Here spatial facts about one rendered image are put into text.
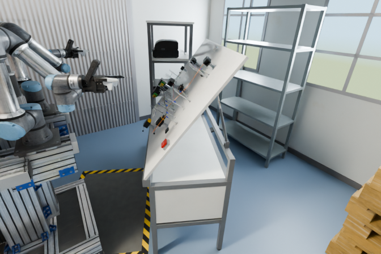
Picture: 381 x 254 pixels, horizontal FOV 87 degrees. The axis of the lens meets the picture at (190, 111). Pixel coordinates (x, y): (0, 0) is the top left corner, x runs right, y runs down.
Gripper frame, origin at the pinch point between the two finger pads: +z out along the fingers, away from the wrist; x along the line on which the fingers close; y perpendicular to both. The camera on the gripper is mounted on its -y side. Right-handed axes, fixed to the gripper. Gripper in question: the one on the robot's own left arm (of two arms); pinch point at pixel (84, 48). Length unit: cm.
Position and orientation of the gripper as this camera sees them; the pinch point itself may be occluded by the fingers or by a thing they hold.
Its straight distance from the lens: 227.8
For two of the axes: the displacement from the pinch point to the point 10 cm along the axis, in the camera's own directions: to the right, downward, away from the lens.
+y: -1.5, 8.7, 4.6
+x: 8.5, 3.5, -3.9
